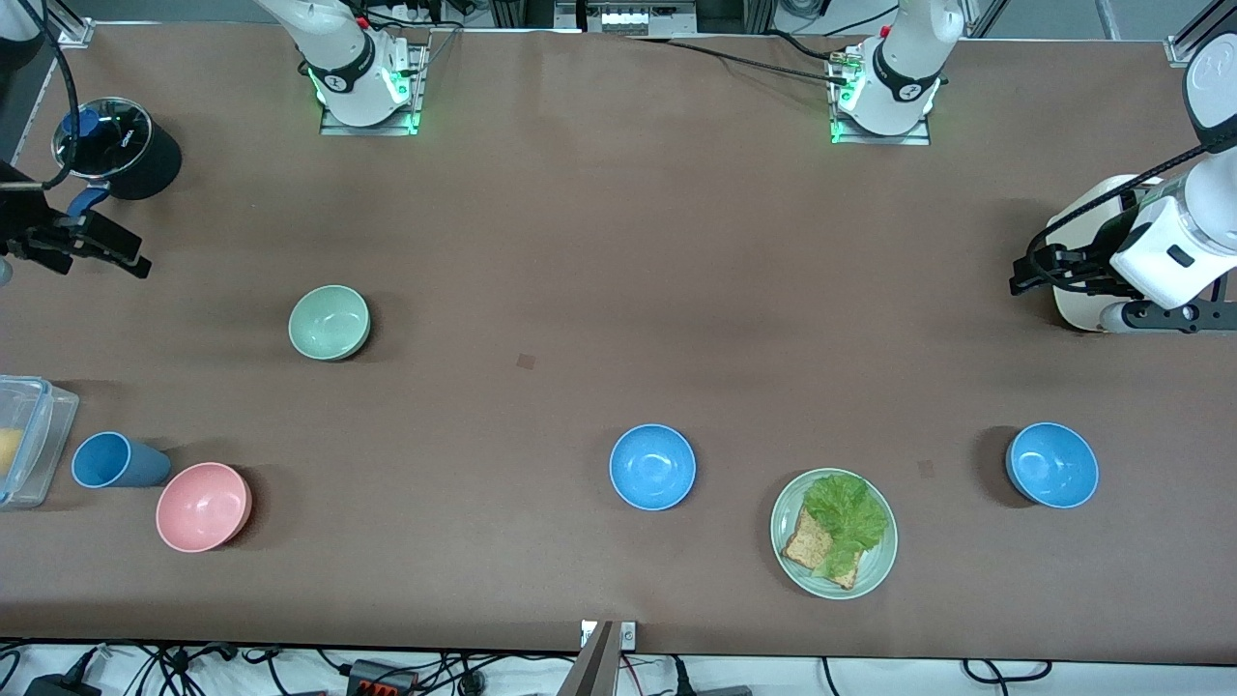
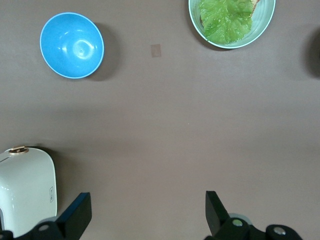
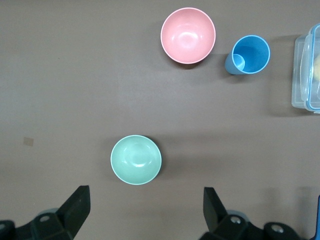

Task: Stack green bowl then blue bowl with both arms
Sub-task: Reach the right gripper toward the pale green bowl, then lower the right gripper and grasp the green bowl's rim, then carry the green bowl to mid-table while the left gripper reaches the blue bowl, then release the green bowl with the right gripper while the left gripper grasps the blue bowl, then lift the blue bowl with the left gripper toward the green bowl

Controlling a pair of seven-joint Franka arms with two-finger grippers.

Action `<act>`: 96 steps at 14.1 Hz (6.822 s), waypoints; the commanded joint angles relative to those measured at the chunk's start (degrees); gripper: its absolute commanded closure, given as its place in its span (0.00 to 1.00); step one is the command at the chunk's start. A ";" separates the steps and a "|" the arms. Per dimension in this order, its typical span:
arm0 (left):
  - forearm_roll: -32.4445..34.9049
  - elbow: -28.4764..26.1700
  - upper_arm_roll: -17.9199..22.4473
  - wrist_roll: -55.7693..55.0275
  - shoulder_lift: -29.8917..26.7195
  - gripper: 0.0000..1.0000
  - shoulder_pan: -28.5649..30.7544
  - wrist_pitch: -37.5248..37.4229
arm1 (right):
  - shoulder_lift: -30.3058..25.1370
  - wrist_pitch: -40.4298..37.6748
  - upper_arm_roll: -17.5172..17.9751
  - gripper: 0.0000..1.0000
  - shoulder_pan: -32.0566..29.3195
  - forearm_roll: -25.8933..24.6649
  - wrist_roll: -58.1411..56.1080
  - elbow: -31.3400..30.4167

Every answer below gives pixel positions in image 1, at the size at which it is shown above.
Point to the blue bowl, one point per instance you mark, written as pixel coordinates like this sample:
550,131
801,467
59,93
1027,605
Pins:
652,467
1051,465

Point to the pink bowl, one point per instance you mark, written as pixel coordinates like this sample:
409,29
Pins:
204,507

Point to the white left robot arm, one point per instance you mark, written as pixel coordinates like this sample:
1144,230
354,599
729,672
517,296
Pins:
894,77

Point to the black pot with glass lid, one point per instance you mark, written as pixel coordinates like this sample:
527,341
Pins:
145,159

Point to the yellow food piece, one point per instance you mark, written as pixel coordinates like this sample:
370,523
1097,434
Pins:
8,452

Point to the grey metal post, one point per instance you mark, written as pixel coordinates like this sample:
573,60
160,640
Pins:
589,667

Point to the black power brick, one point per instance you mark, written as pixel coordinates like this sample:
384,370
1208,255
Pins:
58,688

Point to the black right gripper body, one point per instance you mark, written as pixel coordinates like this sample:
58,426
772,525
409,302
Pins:
19,208

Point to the clear plastic container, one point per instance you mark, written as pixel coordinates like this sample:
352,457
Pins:
43,435

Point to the green bowl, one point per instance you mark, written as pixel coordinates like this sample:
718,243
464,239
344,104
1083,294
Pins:
330,323

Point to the white power strip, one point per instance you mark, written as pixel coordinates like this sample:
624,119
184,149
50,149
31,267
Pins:
628,17

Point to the green plate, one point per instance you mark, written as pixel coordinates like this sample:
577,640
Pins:
875,565

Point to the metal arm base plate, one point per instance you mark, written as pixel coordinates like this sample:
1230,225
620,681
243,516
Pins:
913,138
333,123

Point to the green lettuce leaf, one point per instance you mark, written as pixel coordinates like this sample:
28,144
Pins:
848,517

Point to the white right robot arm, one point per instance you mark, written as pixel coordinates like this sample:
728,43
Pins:
348,68

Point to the silver metal bracket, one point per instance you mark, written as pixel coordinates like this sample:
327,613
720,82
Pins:
628,635

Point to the black orange power adapter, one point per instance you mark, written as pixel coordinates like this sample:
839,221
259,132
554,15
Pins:
382,679

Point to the blue cup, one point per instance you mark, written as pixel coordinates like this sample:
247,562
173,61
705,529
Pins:
121,461

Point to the small blue utensil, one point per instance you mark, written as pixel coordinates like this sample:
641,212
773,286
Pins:
82,123

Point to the cream toaster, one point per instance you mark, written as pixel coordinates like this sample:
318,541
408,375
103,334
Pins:
1082,222

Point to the brown toast slice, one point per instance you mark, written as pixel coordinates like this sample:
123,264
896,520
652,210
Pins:
807,546

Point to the silver corner bracket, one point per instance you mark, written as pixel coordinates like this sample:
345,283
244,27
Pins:
75,32
1184,48

